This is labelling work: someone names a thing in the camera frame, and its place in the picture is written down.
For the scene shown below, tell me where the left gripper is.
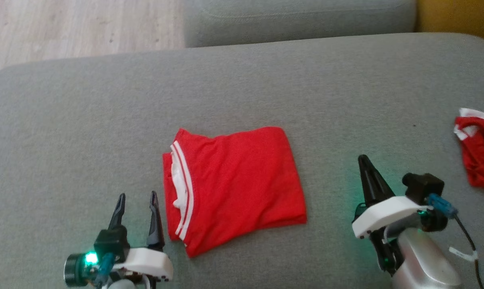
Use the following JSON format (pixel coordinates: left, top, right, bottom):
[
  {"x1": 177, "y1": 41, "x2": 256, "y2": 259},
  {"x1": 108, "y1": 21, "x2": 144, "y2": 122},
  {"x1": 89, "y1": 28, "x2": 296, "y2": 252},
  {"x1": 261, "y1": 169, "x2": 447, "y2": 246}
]
[{"x1": 107, "y1": 191, "x2": 174, "y2": 282}]

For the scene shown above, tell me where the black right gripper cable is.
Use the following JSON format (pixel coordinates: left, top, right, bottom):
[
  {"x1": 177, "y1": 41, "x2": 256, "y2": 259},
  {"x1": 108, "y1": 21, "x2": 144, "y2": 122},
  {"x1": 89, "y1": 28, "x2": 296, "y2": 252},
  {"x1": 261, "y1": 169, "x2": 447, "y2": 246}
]
[{"x1": 370, "y1": 229, "x2": 404, "y2": 277}]

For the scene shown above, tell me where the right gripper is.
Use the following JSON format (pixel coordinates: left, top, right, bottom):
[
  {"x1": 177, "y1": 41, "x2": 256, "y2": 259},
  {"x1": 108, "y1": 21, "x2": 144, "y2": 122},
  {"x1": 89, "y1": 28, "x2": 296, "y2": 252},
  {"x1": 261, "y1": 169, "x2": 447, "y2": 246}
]
[{"x1": 352, "y1": 155, "x2": 434, "y2": 240}]

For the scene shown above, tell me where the red garment with white trim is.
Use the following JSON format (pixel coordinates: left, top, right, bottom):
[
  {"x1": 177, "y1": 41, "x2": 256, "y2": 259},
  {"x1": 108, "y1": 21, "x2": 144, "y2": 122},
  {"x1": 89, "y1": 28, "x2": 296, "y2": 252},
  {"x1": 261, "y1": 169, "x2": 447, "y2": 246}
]
[{"x1": 453, "y1": 108, "x2": 484, "y2": 191}]

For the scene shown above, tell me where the light grey sofa cushion section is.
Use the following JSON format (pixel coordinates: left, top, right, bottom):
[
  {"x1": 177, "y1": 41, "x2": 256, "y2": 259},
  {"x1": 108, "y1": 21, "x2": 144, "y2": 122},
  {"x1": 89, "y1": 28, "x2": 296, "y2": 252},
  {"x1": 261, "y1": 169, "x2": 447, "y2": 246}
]
[{"x1": 184, "y1": 0, "x2": 418, "y2": 48}]

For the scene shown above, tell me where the red basketball jersey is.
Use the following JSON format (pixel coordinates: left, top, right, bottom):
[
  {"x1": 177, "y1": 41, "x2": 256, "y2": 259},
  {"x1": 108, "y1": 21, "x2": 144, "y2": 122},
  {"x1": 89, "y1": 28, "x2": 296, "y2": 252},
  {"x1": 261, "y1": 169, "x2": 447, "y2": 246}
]
[{"x1": 163, "y1": 126, "x2": 308, "y2": 258}]

